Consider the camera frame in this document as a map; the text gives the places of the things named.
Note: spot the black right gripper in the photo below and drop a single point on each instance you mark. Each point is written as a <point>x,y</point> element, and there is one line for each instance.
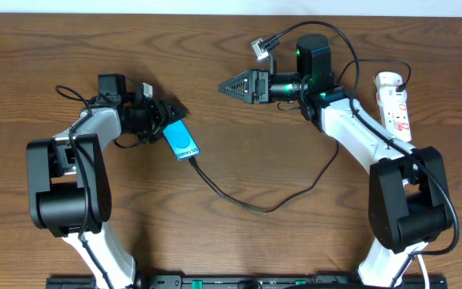
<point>257,82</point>

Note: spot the turquoise screen smartphone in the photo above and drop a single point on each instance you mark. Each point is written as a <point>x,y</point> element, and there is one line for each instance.
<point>180,141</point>

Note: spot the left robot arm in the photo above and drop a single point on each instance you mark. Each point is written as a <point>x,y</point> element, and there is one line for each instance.
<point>68,185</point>

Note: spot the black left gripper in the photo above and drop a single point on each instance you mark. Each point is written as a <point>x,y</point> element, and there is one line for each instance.
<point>160,115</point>

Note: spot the white power strip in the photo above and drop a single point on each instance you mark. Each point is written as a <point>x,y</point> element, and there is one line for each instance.
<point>393,112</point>

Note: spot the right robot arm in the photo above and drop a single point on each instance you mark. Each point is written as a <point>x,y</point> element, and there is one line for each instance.
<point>408,199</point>

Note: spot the white USB charger plug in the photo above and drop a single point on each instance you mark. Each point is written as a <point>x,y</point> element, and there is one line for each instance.
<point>388,79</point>

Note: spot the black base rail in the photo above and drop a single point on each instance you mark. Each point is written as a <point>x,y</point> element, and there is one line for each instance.
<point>178,282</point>

